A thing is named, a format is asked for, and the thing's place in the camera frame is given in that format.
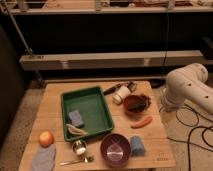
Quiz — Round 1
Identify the dark grape bunch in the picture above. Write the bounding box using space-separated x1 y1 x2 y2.
142 95 151 109

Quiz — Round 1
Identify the grey cloth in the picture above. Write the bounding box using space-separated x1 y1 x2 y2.
30 144 56 171

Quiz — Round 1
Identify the green plastic tray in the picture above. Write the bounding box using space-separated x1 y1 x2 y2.
61 86 114 142

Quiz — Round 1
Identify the wooden table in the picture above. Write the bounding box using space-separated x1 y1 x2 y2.
18 81 175 171

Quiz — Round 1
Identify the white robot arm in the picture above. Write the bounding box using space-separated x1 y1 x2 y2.
161 63 213 115

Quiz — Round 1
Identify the blue rolled towel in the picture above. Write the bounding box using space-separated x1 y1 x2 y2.
130 136 145 157

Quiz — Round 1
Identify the blue sponge in tray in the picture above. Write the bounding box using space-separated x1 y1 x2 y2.
68 110 84 128

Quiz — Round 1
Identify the small dark box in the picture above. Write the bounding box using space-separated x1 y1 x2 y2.
127 82 137 92

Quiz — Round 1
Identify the orange carrot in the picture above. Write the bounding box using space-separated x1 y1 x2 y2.
131 116 153 129

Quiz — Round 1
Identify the purple bowl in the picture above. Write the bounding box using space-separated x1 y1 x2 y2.
100 133 131 168

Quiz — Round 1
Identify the orange apple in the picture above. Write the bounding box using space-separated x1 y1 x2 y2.
39 131 54 147

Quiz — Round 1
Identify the red-brown bowl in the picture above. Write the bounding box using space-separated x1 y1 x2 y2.
123 95 146 116

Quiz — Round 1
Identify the pale banana piece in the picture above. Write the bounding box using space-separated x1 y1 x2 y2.
67 124 87 136

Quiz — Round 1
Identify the black cable on floor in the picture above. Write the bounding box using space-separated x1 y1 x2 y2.
158 103 213 171

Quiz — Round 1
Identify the metal spoon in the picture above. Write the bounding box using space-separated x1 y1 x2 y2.
59 156 94 166

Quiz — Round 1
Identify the small metal cup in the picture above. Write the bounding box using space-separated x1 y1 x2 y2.
72 140 87 155

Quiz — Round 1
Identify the white cup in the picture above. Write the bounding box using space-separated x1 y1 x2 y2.
112 86 131 105

